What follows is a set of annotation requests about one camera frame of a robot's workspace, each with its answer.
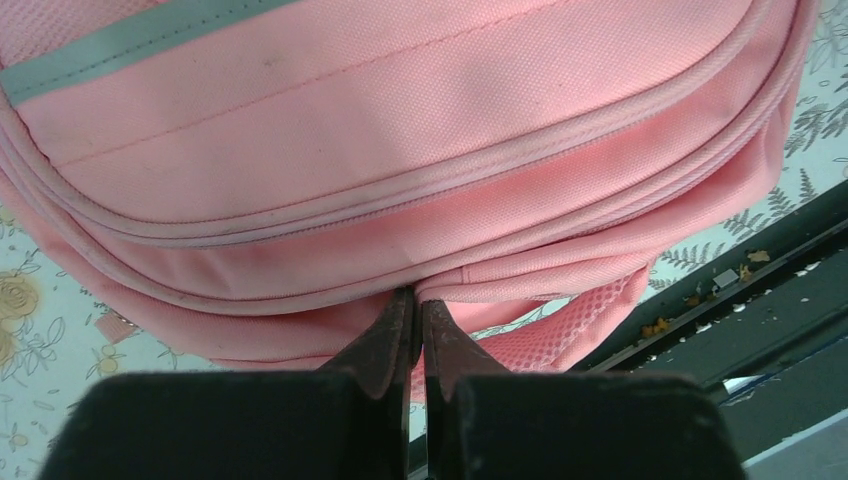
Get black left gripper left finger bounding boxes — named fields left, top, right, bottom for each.
left=40, top=288, right=416, bottom=479

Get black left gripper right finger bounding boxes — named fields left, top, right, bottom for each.
left=421, top=301, right=745, bottom=479

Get pink student backpack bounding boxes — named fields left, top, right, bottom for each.
left=0, top=0, right=823, bottom=403

